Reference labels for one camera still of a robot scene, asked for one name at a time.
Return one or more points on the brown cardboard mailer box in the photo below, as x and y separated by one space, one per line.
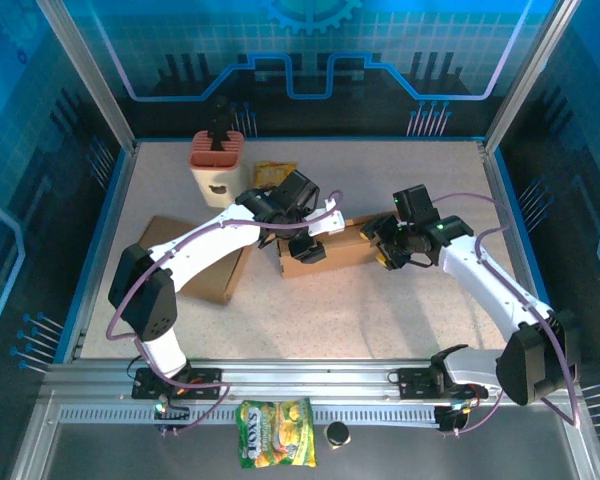
345 250
215 280

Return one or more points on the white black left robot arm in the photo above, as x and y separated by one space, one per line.
205 240

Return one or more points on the yellow snack bag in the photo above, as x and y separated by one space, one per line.
272 172

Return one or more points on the cream knife block pink top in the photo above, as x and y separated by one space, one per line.
219 175

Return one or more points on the slotted metal strip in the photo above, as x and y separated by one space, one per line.
370 415

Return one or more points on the black controller board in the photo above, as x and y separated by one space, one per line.
450 417
172 412

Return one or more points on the small black jar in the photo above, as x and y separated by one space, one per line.
337 435

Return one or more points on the green candy bag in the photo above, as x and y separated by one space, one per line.
275 432

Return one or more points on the grey metal front panel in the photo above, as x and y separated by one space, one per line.
130 455

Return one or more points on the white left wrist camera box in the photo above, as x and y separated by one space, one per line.
327 222

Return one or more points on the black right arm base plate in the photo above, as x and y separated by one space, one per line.
417 382

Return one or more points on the aluminium front rail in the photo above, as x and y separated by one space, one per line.
305 380

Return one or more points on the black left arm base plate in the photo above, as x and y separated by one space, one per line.
205 382

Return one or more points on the aluminium frame post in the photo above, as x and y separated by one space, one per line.
528 75
91 75

